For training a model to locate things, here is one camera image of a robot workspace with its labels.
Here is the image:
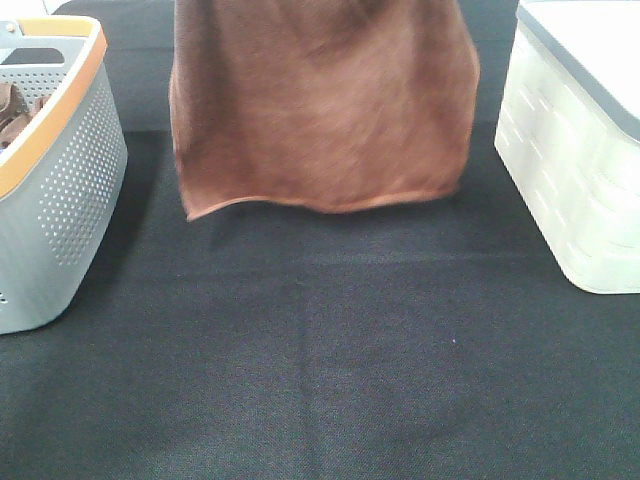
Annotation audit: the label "brown towel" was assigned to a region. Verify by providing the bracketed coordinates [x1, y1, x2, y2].
[169, 1, 480, 220]

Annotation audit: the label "black table cloth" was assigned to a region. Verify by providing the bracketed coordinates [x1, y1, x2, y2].
[1, 1, 639, 479]

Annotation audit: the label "grey perforated laundry basket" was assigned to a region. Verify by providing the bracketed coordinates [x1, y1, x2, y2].
[1, 16, 128, 334]

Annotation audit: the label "white plastic storage basket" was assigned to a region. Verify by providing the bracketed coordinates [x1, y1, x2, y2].
[494, 1, 639, 294]

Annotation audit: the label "brown towels in basket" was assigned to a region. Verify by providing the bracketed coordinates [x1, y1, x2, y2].
[1, 83, 50, 151]

